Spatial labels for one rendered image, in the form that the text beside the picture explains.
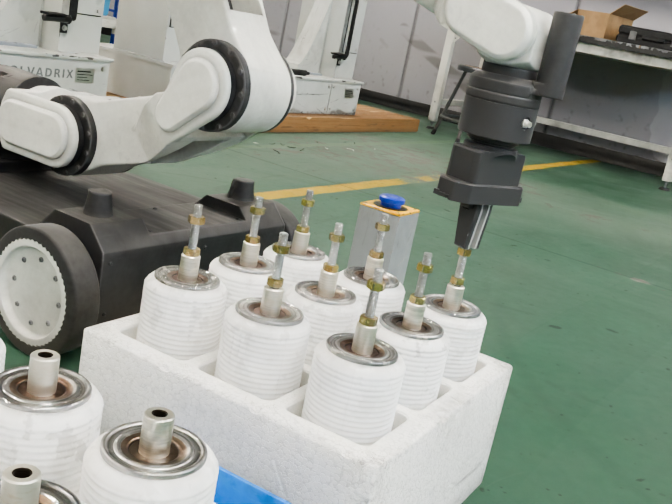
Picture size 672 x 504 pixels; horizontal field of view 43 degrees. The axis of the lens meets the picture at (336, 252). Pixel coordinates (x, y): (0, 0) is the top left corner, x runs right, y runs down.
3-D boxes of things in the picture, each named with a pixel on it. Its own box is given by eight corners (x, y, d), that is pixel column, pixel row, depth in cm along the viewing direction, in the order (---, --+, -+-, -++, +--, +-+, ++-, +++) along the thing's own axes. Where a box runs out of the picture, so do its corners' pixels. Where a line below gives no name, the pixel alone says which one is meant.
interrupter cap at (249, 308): (315, 328, 91) (316, 322, 91) (252, 329, 87) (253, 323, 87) (284, 302, 97) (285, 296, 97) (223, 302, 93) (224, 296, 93)
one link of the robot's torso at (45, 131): (-9, 151, 156) (-3, 80, 152) (77, 149, 172) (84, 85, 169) (65, 180, 146) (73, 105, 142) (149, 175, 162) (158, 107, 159)
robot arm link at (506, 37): (509, 70, 93) (416, 10, 98) (534, 74, 101) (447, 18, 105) (542, 17, 90) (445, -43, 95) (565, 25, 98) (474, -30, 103)
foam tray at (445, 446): (65, 466, 101) (82, 327, 96) (256, 380, 134) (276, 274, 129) (340, 628, 83) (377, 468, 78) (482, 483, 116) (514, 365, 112)
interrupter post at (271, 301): (283, 319, 92) (288, 291, 91) (263, 319, 91) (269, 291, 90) (274, 311, 94) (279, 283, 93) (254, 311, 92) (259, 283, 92)
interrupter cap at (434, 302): (491, 316, 107) (492, 311, 107) (456, 324, 102) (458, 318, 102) (444, 295, 112) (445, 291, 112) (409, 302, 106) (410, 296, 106)
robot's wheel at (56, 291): (-19, 331, 132) (-7, 209, 127) (9, 325, 136) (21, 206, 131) (66, 379, 122) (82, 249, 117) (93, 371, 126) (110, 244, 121)
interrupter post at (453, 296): (463, 311, 107) (469, 287, 106) (452, 314, 105) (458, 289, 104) (448, 305, 108) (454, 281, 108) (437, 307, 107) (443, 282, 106)
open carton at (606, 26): (583, 38, 558) (593, 4, 552) (638, 48, 531) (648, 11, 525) (559, 32, 537) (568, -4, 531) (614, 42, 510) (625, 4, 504)
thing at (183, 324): (166, 393, 108) (186, 261, 104) (221, 424, 104) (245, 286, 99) (108, 414, 101) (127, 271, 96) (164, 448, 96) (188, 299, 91)
